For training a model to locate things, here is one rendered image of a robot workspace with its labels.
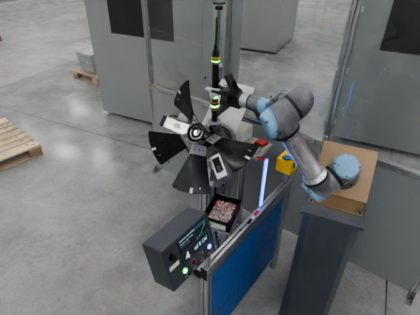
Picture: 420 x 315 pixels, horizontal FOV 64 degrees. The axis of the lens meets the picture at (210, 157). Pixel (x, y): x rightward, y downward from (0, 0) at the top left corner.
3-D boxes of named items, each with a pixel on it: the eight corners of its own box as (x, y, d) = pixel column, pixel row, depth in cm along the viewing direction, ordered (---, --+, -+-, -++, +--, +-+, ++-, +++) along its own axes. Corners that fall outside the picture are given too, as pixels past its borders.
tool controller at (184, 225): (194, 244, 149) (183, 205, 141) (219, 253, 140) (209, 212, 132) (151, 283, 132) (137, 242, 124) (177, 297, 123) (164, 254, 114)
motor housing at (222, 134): (195, 153, 223) (185, 149, 212) (209, 122, 224) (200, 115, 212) (224, 165, 212) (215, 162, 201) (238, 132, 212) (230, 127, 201)
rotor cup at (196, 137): (197, 125, 209) (186, 119, 198) (217, 125, 202) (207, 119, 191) (194, 148, 207) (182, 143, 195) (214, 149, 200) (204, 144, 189)
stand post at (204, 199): (202, 249, 277) (203, 158, 227) (211, 254, 273) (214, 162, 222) (199, 252, 274) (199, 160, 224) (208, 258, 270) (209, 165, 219)
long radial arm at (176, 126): (208, 134, 222) (199, 129, 212) (204, 144, 222) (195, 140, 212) (175, 121, 237) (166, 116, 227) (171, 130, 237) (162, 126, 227)
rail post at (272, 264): (271, 263, 266) (284, 186, 223) (275, 265, 264) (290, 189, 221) (269, 267, 263) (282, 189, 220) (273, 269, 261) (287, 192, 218)
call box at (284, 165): (286, 160, 216) (288, 146, 210) (300, 165, 211) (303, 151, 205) (274, 171, 205) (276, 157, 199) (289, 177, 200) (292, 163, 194)
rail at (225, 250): (284, 186, 223) (286, 177, 219) (290, 189, 221) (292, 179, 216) (200, 277, 163) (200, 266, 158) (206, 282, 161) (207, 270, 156)
